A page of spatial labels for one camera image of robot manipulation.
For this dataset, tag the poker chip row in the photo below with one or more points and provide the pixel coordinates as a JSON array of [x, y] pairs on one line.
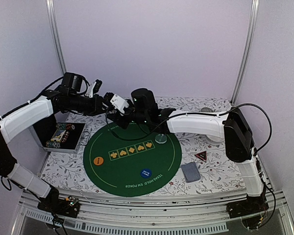
[[54, 144], [65, 126]]

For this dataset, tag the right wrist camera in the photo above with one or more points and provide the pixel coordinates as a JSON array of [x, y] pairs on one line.
[[119, 103]]

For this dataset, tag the black red triangle token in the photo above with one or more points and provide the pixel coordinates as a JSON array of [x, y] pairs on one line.
[[202, 156]]

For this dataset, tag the blue small blind button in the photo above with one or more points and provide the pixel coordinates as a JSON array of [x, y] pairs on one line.
[[145, 173]]

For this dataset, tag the boxed card deck in case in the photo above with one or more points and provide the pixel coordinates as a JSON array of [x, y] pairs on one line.
[[59, 135]]

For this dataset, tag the orange big blind button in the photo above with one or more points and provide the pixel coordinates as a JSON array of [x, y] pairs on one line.
[[98, 161]]

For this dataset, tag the right aluminium frame post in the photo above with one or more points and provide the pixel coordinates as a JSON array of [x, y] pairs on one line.
[[248, 43]]

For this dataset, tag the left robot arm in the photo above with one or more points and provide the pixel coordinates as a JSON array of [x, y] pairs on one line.
[[13, 123]]

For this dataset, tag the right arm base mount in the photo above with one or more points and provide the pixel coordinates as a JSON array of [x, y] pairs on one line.
[[249, 206]]

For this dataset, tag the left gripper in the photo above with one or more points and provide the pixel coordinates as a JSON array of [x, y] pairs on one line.
[[98, 105]]

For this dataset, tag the striped ceramic cup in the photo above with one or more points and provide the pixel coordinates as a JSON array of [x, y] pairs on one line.
[[207, 110]]

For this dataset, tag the aluminium poker set case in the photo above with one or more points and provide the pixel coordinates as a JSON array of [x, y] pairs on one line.
[[52, 135]]

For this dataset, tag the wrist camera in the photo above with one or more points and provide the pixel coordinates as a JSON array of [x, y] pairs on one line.
[[93, 88], [119, 103]]

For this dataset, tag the front aluminium rail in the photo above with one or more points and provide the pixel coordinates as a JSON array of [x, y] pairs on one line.
[[201, 214]]

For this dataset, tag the white bowl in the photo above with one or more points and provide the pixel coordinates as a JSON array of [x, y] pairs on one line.
[[214, 140]]

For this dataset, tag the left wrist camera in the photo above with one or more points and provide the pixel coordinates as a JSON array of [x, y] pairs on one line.
[[93, 88]]

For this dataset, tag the clear dealer button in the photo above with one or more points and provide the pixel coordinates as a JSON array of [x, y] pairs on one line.
[[161, 138]]

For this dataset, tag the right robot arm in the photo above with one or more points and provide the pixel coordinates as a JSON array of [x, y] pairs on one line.
[[230, 127]]

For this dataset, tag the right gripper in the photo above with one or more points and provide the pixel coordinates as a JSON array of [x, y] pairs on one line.
[[115, 116]]

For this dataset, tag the lower poker chip row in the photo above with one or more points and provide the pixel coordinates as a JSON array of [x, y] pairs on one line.
[[54, 144]]

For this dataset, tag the round green poker mat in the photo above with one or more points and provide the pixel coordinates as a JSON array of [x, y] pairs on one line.
[[126, 153]]

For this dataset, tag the blue-backed card deck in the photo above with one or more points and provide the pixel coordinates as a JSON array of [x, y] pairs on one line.
[[190, 172]]

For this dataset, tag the upper poker chip row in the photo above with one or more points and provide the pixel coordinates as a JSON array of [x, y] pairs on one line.
[[65, 126]]

